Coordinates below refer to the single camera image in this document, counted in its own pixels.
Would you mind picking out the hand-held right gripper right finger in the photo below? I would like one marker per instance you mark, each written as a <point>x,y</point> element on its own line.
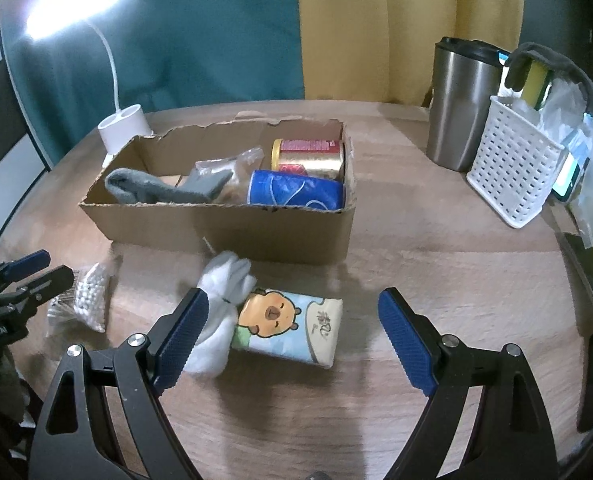
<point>406,340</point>

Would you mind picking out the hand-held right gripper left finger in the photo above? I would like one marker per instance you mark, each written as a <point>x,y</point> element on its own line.
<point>181,340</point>

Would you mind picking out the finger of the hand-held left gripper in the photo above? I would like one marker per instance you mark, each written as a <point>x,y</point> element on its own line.
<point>26,262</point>
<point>51,280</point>

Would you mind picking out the bag of cotton swabs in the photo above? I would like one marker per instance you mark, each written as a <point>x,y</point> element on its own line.
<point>91,295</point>

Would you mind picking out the white socks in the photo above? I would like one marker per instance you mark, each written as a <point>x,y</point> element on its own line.
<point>221,285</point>

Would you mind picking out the cartoon print tissue pack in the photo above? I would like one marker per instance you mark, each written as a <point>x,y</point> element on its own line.
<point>286,330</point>

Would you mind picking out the grey socks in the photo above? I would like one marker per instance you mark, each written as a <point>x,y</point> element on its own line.
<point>136,187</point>

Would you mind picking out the cardboard box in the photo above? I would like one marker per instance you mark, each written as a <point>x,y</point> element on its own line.
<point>276,235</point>

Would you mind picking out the clear snack bag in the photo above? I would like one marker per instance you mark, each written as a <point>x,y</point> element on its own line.
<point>236,165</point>

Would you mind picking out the blue tissue pack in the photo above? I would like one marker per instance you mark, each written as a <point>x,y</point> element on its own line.
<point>296,190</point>

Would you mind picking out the red and gold can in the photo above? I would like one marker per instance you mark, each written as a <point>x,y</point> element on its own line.
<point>306,160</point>

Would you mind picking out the white desk lamp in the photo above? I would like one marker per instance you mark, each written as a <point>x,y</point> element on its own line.
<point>124,130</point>

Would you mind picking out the white plastic basket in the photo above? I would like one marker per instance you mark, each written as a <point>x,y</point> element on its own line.
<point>511,180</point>

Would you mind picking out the phone with lit screen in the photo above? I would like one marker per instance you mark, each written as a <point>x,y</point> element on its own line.
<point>566,180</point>

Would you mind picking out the stainless steel tumbler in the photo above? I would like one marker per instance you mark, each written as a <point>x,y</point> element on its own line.
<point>456,110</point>

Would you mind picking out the clear plastic bag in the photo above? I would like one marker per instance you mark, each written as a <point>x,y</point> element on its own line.
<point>566,115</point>

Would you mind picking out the teal curtain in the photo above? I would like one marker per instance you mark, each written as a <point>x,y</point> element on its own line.
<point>201,35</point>

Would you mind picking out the yellow sponge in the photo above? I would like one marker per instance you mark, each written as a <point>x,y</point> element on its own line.
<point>533,82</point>

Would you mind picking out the yellow curtain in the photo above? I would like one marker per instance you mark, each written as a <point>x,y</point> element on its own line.
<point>376,25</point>

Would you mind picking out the grey cloth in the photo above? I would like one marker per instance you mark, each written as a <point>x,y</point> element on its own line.
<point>551,57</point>

